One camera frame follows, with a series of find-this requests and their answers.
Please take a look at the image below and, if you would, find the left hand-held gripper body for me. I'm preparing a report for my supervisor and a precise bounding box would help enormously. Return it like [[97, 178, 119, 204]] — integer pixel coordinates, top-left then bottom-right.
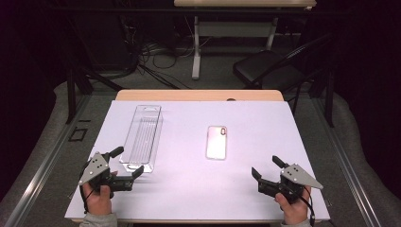
[[78, 151, 135, 200]]

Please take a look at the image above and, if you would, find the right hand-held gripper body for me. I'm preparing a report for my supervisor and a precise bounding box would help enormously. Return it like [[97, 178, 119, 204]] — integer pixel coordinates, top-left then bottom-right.
[[257, 164, 324, 204]]

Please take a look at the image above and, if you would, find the clear plastic tray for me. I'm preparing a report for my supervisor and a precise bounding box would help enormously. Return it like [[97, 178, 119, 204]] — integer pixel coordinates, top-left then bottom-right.
[[118, 104, 164, 174]]

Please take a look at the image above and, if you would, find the translucent phone case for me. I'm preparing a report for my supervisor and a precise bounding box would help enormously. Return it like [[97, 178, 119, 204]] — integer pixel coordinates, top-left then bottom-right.
[[205, 125, 228, 161]]

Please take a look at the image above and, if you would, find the person's left hand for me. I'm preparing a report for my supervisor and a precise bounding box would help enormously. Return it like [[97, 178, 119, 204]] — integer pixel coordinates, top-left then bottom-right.
[[82, 170, 119, 217]]

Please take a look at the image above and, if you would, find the person's right hand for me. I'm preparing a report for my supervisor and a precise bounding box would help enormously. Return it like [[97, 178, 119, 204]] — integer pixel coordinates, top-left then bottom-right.
[[274, 185, 312, 225]]

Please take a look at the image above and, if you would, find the white table cover board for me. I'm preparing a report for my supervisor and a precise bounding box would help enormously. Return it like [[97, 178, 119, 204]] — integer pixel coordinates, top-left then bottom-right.
[[64, 99, 331, 221]]

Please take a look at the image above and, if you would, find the black metal stand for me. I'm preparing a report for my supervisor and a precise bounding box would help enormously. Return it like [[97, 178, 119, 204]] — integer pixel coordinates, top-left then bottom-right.
[[64, 18, 126, 125]]

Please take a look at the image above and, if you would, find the light wooden table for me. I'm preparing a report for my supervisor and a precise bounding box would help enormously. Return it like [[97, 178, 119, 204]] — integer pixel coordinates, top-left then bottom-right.
[[71, 89, 323, 225]]

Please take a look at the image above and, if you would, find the black folding chair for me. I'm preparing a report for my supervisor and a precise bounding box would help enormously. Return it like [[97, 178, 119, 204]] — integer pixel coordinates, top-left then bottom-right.
[[232, 32, 336, 128]]

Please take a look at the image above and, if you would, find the white-framed desk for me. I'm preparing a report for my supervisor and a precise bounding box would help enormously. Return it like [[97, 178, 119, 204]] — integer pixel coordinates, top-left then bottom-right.
[[173, 0, 317, 80]]

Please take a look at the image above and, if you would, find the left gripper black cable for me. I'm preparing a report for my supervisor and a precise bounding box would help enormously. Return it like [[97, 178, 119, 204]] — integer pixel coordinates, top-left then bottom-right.
[[79, 185, 96, 215]]

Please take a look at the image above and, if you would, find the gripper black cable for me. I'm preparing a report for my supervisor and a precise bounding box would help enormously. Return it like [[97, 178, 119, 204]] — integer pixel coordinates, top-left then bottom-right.
[[79, 185, 96, 215], [298, 186, 317, 227]]

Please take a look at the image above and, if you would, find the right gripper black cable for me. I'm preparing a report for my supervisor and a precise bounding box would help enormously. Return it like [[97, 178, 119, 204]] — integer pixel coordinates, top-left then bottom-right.
[[298, 186, 317, 227]]

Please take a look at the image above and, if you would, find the metal floor rail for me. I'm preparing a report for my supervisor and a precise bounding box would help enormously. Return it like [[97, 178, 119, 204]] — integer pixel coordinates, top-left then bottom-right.
[[3, 94, 93, 227], [310, 94, 383, 227]]

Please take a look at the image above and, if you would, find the bundle of floor cables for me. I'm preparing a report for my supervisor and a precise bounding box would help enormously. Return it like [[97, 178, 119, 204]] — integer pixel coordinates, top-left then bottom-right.
[[124, 15, 216, 91]]

